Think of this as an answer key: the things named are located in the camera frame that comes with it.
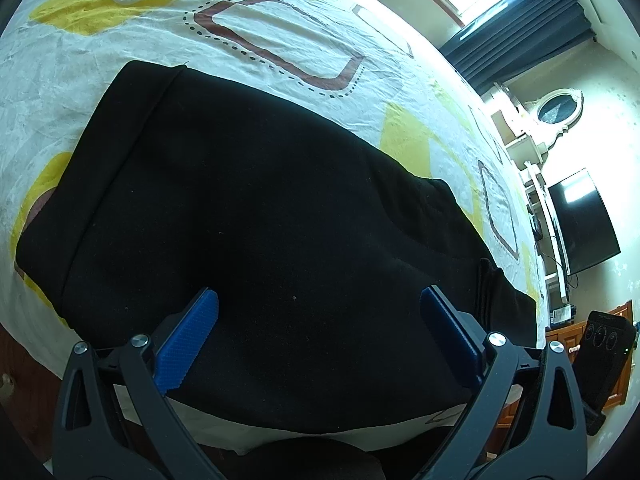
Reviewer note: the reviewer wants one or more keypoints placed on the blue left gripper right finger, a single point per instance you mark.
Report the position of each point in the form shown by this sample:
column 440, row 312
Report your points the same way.
column 457, row 335

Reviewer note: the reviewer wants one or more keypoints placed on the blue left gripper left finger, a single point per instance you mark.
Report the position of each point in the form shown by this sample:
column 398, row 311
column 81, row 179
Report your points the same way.
column 180, row 338

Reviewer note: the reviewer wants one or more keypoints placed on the black pants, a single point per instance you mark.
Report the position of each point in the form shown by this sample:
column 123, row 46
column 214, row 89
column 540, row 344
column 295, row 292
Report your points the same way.
column 317, row 244

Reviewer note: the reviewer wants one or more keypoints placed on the white dresser with oval mirror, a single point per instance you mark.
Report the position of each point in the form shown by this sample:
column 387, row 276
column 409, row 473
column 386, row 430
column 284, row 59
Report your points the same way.
column 528, row 141

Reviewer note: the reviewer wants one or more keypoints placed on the dark blue lower curtain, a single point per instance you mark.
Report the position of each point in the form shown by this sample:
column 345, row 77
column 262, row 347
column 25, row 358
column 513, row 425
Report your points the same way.
column 514, row 36

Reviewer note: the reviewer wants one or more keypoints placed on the white patterned bed sheet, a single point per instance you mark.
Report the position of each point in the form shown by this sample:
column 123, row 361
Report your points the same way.
column 352, row 61

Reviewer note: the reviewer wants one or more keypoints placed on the black wall television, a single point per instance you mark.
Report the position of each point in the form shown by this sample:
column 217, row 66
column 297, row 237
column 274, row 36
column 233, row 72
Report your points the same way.
column 586, row 232

